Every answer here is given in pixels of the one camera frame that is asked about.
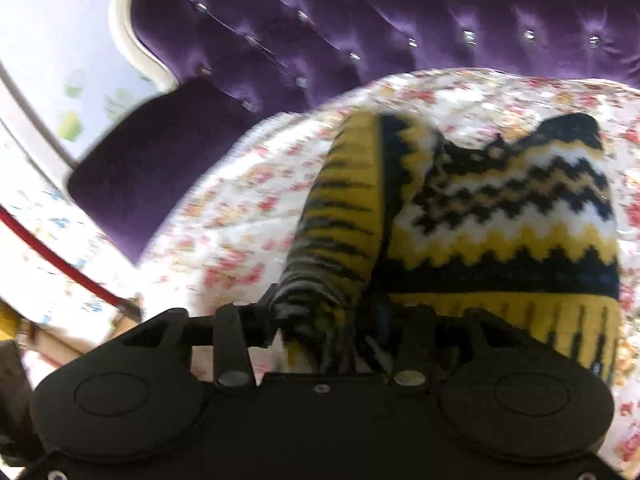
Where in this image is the yellow navy white knit sweater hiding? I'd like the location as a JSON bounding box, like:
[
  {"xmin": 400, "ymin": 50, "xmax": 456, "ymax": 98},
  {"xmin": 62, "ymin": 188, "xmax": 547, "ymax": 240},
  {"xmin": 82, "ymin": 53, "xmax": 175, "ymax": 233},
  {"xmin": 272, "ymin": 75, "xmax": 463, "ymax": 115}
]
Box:
[{"xmin": 272, "ymin": 110, "xmax": 622, "ymax": 382}]

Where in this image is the floral quilt bedspread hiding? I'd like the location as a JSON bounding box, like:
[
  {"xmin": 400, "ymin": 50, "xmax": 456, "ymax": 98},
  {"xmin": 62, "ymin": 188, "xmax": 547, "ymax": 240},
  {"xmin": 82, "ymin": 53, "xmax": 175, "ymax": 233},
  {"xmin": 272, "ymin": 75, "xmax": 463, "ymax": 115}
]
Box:
[{"xmin": 141, "ymin": 70, "xmax": 639, "ymax": 478}]

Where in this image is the red pole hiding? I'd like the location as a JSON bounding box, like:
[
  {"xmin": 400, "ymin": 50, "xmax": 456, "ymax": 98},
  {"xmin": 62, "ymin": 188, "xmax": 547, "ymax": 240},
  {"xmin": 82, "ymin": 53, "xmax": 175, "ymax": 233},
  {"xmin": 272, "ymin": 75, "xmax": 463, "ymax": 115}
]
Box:
[{"xmin": 0, "ymin": 206, "xmax": 141, "ymax": 322}]

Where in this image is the purple tufted white-framed sofa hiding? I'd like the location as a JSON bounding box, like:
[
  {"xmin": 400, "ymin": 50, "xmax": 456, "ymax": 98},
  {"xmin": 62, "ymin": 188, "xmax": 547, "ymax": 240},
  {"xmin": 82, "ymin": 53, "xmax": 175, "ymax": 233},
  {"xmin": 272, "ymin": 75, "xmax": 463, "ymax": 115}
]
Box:
[{"xmin": 67, "ymin": 0, "xmax": 639, "ymax": 261}]

